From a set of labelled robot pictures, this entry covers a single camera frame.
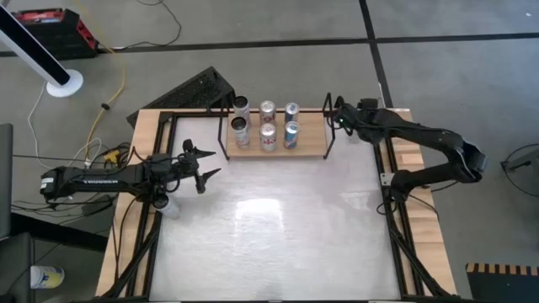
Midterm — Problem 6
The yellow cable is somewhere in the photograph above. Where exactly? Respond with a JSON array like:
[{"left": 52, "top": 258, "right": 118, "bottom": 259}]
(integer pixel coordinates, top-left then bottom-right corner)
[{"left": 73, "top": 0, "right": 127, "bottom": 163}]

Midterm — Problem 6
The black cable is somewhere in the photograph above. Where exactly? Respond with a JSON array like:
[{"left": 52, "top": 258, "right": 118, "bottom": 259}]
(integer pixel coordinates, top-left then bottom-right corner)
[{"left": 113, "top": 0, "right": 183, "bottom": 51}]

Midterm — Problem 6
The black box with striped edge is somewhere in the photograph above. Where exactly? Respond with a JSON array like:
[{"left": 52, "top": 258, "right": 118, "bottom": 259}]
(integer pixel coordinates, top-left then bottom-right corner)
[{"left": 465, "top": 263, "right": 539, "bottom": 303}]

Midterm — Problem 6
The black aluminium table frame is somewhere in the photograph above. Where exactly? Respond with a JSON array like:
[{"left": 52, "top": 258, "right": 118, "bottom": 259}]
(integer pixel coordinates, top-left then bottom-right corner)
[{"left": 100, "top": 108, "right": 454, "bottom": 302}]

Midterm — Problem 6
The white fan stand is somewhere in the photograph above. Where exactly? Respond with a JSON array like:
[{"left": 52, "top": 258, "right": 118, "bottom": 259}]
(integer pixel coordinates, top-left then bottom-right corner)
[{"left": 0, "top": 3, "right": 84, "bottom": 98}]

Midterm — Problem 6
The blue silver Red Bull can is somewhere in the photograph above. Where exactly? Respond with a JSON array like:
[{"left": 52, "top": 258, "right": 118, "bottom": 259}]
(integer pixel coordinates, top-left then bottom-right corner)
[
  {"left": 284, "top": 102, "right": 301, "bottom": 125},
  {"left": 282, "top": 120, "right": 302, "bottom": 151}
]

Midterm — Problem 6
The white Celsius can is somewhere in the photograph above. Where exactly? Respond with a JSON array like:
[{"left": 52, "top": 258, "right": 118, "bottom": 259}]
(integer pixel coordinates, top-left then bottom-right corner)
[
  {"left": 230, "top": 116, "right": 252, "bottom": 149},
  {"left": 232, "top": 95, "right": 252, "bottom": 123}
]

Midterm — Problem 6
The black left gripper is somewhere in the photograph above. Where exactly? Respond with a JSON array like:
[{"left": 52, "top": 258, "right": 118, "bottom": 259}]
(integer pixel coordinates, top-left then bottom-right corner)
[{"left": 176, "top": 140, "right": 222, "bottom": 194}]

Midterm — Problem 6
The wooden shelf with black frame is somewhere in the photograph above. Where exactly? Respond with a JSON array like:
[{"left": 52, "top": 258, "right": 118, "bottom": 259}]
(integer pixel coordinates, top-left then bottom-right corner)
[{"left": 216, "top": 92, "right": 349, "bottom": 162}]

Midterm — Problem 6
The grey upright panel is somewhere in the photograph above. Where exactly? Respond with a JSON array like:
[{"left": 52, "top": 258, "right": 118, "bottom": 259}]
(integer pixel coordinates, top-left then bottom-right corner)
[{"left": 0, "top": 122, "right": 13, "bottom": 241}]

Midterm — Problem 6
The black and red toolbox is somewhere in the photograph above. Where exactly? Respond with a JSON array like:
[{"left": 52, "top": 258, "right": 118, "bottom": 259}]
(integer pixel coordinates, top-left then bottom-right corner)
[{"left": 11, "top": 7, "right": 100, "bottom": 61}]

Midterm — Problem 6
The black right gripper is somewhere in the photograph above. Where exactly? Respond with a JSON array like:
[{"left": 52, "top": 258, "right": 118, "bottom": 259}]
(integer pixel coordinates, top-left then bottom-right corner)
[{"left": 334, "top": 99, "right": 382, "bottom": 144}]

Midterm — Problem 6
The white cable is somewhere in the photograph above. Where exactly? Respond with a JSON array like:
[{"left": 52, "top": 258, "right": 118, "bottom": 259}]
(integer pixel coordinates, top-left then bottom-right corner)
[{"left": 27, "top": 82, "right": 103, "bottom": 170}]

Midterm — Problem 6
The grey stand leg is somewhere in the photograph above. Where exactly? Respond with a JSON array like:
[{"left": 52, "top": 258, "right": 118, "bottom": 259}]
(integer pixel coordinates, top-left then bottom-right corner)
[{"left": 500, "top": 147, "right": 539, "bottom": 173}]

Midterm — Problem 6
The silver Diet Coke can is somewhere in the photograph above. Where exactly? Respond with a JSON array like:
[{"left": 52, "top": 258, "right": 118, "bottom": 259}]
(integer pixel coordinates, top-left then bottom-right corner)
[
  {"left": 259, "top": 99, "right": 278, "bottom": 126},
  {"left": 258, "top": 122, "right": 278, "bottom": 153}
]

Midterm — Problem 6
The white yellow cylindrical container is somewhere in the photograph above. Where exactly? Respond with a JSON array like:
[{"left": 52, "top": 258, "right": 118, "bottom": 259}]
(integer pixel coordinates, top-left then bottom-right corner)
[{"left": 29, "top": 264, "right": 66, "bottom": 290}]

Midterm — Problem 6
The wooden table base board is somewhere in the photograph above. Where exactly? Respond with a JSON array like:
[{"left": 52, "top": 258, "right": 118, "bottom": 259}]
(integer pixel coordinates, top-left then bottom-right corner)
[{"left": 95, "top": 108, "right": 458, "bottom": 298}]

